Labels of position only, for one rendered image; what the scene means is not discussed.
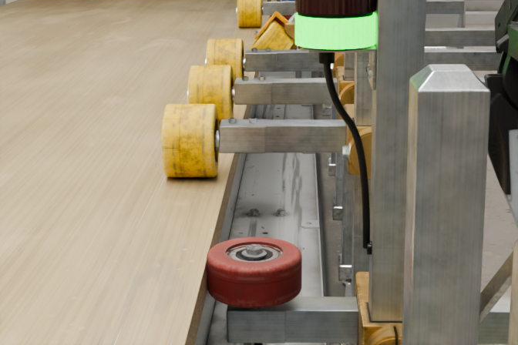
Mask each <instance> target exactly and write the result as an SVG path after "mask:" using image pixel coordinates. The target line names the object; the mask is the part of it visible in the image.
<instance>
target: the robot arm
mask: <svg viewBox="0 0 518 345"><path fill-rule="evenodd" d="M495 38H496V52H497V53H502V55H501V59H500V61H499V64H498V67H497V74H485V75H484V80H485V84H486V86H487V87H488V88H489V90H490V91H491V96H490V111H489V141H488V156H489V159H490V161H491V163H492V165H493V169H494V171H495V174H496V177H497V179H498V181H499V184H500V186H501V188H502V191H503V194H504V196H505V198H506V201H507V204H508V206H509V208H510V212H511V213H512V216H513V219H514V221H515V223H516V226H517V229H518V0H504V2H503V4H502V6H501V8H500V9H499V11H498V13H497V15H496V17H495Z"/></svg>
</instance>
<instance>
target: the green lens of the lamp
mask: <svg viewBox="0 0 518 345"><path fill-rule="evenodd" d="M374 44H375V13H374V12H373V15H370V16H367V17H361V18H309V17H304V16H300V15H298V14H297V13H296V14H295V45H298V46H301V47H305V48H310V49H360V48H366V47H370V46H373V45H374Z"/></svg>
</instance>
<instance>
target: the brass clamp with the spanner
mask: <svg viewBox="0 0 518 345"><path fill-rule="evenodd" d="M368 282H369V272H355V297H356V299H357V304H358V343H357V345H402V321H371V316H370V311H369V306H368Z"/></svg>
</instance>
